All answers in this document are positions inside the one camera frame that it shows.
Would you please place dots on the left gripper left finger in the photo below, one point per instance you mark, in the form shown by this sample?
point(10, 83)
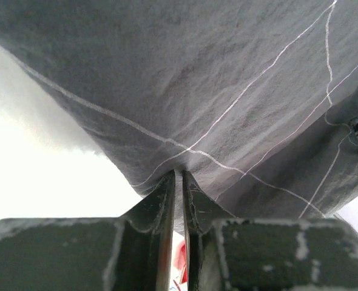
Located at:
point(129, 252)

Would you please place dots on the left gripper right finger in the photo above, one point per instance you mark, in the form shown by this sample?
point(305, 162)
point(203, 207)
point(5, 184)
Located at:
point(224, 252)

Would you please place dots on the grey checked cloth napkin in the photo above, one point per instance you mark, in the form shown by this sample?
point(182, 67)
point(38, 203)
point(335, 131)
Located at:
point(254, 98)

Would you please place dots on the red rectangular tray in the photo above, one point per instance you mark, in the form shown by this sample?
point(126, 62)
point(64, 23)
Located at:
point(180, 264)

